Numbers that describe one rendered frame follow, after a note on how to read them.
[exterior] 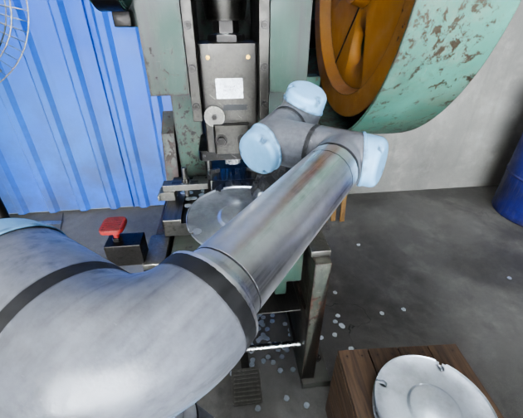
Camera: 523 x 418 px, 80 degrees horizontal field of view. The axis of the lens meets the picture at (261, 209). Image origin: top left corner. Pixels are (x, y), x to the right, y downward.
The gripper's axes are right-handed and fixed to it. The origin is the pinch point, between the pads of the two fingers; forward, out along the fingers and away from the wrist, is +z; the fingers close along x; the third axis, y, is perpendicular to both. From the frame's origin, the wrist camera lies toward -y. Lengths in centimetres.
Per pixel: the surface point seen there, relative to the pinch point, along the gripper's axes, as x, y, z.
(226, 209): -7.7, -4.1, 2.8
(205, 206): -11.7, -8.2, 4.8
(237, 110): 3.8, -23.7, -12.3
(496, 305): 117, 63, 61
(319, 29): 48, -47, -22
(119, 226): -32.6, -14.5, 10.5
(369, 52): 34.5, -14.3, -31.3
